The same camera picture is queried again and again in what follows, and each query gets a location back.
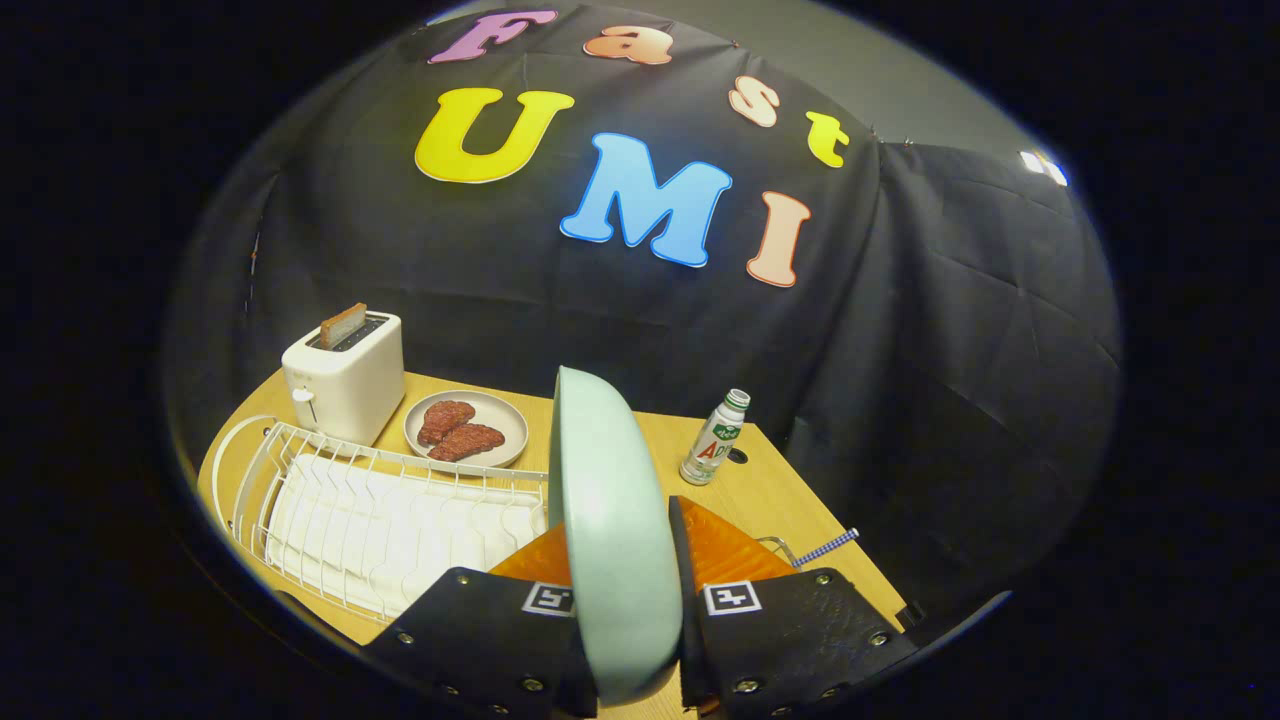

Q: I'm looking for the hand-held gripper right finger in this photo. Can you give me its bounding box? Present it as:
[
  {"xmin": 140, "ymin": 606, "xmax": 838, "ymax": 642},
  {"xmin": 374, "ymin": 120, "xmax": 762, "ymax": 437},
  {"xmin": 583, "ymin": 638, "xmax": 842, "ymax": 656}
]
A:
[{"xmin": 668, "ymin": 495, "xmax": 921, "ymax": 719}]

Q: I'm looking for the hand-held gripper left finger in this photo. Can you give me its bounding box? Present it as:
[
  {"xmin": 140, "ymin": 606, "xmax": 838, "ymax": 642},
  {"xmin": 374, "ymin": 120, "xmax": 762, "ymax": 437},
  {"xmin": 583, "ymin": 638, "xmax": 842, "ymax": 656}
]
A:
[{"xmin": 360, "ymin": 520, "xmax": 601, "ymax": 720}]

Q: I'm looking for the pale green plate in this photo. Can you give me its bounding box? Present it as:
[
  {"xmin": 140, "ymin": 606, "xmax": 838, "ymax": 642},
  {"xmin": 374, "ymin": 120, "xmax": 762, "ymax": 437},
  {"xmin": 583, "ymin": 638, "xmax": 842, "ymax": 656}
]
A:
[{"xmin": 548, "ymin": 366, "xmax": 685, "ymax": 707}]

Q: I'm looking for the spoon with blue checked handle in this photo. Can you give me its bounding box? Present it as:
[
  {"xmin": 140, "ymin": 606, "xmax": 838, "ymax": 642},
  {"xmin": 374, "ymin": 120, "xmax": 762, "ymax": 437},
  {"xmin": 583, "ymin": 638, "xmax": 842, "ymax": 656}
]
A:
[{"xmin": 790, "ymin": 528, "xmax": 861, "ymax": 569}]

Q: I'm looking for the white wire dish rack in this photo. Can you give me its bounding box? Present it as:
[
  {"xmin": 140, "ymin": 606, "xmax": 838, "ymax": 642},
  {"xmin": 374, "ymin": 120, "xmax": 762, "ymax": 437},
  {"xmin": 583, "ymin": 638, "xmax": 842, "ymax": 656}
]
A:
[{"xmin": 210, "ymin": 415, "xmax": 551, "ymax": 626}]

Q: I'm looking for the grey plate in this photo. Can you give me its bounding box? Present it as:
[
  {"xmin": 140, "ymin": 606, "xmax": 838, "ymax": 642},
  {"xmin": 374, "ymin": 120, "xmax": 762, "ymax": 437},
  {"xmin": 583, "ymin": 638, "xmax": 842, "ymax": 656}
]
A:
[{"xmin": 403, "ymin": 389, "xmax": 530, "ymax": 469}]

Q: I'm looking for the white drip tray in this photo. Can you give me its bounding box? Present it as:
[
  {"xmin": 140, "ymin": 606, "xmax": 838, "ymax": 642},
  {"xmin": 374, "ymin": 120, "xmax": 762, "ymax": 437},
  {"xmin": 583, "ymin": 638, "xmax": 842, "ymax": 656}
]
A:
[{"xmin": 265, "ymin": 453, "xmax": 549, "ymax": 621}]

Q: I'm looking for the white drink bottle green label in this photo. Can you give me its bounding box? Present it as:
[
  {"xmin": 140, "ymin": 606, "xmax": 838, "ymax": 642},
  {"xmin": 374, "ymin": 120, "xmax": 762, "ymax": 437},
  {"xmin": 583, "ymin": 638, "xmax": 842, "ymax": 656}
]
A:
[{"xmin": 679, "ymin": 388, "xmax": 752, "ymax": 487}]

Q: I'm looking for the brown meat piece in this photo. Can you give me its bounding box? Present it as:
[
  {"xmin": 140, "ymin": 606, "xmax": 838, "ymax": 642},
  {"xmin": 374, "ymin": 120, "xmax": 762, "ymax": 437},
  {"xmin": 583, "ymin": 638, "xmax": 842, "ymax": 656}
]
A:
[
  {"xmin": 430, "ymin": 423, "xmax": 507, "ymax": 463},
  {"xmin": 418, "ymin": 400, "xmax": 477, "ymax": 447}
]

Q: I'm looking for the white toaster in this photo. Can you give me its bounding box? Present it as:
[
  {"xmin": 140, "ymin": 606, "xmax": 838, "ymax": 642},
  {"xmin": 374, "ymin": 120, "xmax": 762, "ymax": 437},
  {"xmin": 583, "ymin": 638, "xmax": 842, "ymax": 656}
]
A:
[{"xmin": 281, "ymin": 311, "xmax": 405, "ymax": 447}]

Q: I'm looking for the toast slice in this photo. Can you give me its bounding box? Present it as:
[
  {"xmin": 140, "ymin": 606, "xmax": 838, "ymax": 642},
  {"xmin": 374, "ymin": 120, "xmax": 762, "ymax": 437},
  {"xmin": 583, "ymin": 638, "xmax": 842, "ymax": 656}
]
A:
[{"xmin": 319, "ymin": 302, "xmax": 369, "ymax": 350}]

